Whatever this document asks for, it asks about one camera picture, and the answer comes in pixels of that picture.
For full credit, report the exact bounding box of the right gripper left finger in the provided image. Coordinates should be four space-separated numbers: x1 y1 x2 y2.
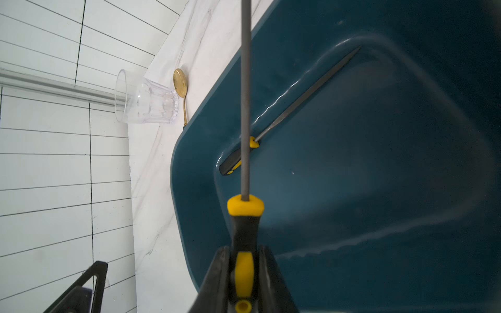
189 246 230 313

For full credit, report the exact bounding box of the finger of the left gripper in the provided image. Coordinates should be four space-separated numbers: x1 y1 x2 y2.
44 261 108 313

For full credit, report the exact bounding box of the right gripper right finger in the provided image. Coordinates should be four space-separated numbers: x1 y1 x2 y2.
258 245 299 313

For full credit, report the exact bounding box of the file tool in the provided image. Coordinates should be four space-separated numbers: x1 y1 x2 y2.
227 1 264 312
219 45 362 176

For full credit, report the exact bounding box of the teal storage box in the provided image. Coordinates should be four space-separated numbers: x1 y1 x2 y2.
170 1 500 312

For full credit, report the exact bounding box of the clear plastic cup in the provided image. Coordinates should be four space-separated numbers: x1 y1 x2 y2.
114 69 179 124

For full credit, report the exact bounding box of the gold spoon green handle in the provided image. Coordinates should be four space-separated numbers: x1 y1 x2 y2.
173 68 189 128

